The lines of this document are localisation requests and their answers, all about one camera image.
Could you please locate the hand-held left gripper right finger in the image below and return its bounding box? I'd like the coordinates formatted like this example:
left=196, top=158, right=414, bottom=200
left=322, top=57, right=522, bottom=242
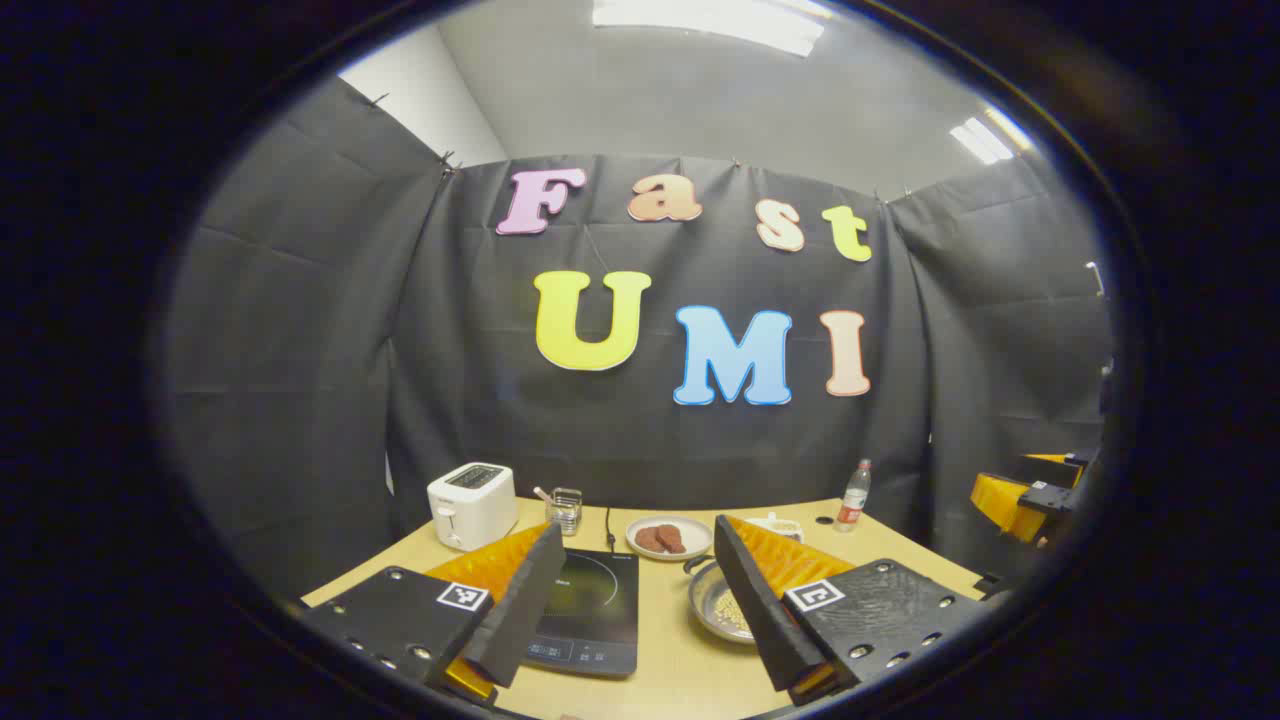
left=713, top=515, right=986, bottom=706

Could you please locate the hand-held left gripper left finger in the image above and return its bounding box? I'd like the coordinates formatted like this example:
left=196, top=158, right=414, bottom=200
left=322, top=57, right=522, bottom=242
left=300, top=522, right=567, bottom=706

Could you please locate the steel pot with black handles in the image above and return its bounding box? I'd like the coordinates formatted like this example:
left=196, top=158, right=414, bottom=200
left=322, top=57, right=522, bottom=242
left=684, top=555, right=761, bottom=644

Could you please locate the black induction cooktop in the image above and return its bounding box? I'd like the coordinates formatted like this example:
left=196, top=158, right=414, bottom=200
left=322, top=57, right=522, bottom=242
left=520, top=548, right=641, bottom=678

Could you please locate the white oval plate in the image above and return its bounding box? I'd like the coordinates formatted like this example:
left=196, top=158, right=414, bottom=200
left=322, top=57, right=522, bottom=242
left=626, top=515, right=714, bottom=562

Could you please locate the white toaster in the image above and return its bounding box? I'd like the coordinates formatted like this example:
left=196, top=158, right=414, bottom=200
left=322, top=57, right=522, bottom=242
left=427, top=462, right=519, bottom=552

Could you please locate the plastic water bottle red label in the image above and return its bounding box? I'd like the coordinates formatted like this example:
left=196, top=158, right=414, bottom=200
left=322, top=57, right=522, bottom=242
left=836, top=459, right=873, bottom=533

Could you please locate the ceiling light panel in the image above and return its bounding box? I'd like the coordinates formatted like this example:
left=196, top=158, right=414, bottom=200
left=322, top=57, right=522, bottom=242
left=950, top=105, right=1034, bottom=166
left=592, top=0, right=833, bottom=57

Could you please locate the wire mesh basket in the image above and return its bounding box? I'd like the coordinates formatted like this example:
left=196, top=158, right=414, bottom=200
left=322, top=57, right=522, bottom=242
left=546, top=487, right=584, bottom=537

